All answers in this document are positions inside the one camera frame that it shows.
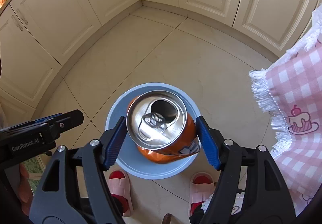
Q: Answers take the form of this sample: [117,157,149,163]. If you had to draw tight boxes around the crushed orange drink can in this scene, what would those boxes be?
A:
[126,90,201,164]

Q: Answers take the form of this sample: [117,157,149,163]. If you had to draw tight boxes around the pink slipper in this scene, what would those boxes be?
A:
[188,172,216,217]
[109,170,133,217]

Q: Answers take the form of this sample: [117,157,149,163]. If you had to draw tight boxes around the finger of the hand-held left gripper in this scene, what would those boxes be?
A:
[48,110,85,139]
[7,113,64,131]

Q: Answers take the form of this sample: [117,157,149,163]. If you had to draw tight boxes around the pink checked fringed tablecloth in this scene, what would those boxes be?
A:
[201,4,322,217]

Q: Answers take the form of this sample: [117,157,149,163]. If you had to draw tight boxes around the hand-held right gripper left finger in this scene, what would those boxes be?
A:
[30,116,127,224]

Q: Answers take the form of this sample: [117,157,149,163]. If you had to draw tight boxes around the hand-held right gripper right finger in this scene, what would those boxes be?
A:
[196,115,296,224]

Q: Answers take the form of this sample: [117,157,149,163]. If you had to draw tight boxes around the person's left hand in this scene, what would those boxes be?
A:
[19,163,34,217]

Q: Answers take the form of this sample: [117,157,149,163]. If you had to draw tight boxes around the round blue-grey waste bin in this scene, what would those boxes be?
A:
[105,83,202,181]

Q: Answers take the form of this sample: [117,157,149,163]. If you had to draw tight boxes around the silver cabinet handle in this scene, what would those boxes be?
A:
[16,8,29,25]
[11,15,24,31]

